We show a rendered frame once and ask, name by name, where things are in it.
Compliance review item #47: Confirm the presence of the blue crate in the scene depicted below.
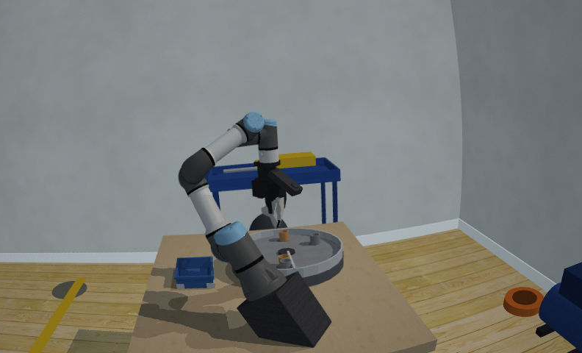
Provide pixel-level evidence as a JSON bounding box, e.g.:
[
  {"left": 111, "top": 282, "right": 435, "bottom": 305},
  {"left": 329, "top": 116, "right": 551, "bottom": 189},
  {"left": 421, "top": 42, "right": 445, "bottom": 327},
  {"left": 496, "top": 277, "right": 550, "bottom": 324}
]
[{"left": 174, "top": 257, "right": 215, "bottom": 289}]

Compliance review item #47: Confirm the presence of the grey metal sleeve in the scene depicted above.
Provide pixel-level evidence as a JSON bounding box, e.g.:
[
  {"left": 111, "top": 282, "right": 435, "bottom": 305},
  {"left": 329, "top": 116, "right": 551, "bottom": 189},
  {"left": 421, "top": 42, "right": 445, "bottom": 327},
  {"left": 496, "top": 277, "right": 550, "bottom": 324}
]
[
  {"left": 310, "top": 233, "right": 320, "bottom": 245},
  {"left": 280, "top": 258, "right": 292, "bottom": 269}
]

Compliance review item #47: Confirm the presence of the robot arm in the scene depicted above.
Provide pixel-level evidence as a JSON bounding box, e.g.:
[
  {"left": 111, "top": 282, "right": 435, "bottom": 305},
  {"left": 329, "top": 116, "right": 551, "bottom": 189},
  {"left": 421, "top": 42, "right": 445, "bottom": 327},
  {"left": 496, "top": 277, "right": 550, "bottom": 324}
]
[{"left": 178, "top": 112, "right": 303, "bottom": 302}]

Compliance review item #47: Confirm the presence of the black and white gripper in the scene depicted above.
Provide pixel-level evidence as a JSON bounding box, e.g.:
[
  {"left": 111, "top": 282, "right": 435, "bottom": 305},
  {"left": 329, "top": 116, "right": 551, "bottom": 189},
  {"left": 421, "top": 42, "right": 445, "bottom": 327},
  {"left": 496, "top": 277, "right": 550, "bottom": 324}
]
[{"left": 251, "top": 160, "right": 287, "bottom": 228}]

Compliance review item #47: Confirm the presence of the bronze bushing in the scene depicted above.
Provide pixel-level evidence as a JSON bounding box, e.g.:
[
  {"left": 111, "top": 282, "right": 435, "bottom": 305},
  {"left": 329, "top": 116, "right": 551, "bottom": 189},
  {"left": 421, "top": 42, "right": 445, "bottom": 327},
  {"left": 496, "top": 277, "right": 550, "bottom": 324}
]
[
  {"left": 279, "top": 229, "right": 289, "bottom": 242},
  {"left": 279, "top": 254, "right": 290, "bottom": 267}
]

